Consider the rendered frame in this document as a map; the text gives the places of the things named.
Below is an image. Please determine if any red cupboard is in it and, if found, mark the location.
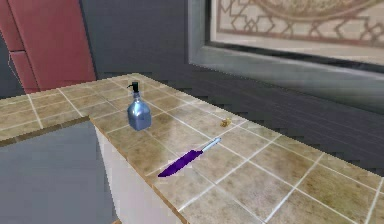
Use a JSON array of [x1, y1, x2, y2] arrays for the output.
[[0, 0, 98, 95]]

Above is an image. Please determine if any grey framed patterned picture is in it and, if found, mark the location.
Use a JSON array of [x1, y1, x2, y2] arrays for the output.
[[187, 0, 384, 81]]

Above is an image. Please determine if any tiled kitchen counter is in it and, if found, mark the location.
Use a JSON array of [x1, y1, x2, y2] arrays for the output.
[[0, 72, 384, 224]]

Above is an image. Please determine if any blue soap dispenser bottle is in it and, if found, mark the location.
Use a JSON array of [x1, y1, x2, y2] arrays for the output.
[[126, 81, 153, 132]]

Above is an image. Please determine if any purple-bladed knife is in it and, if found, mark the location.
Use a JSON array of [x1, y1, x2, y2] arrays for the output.
[[157, 136, 222, 178]]

